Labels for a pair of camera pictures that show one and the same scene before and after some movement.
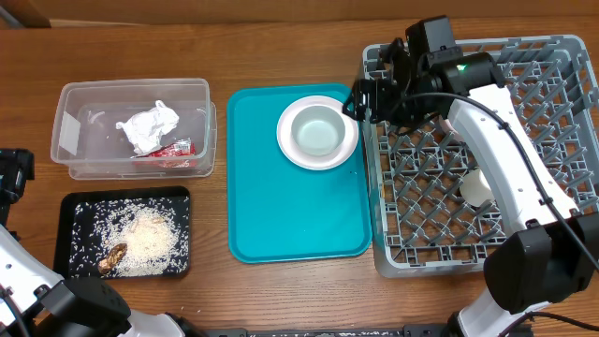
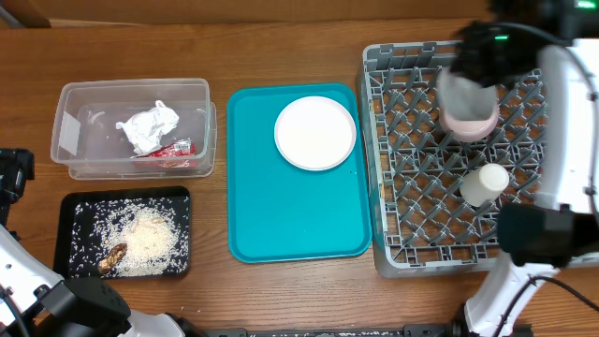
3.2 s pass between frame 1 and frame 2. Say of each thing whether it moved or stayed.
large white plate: stayed
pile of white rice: stayed
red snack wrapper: stayed
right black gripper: moved
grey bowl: moved
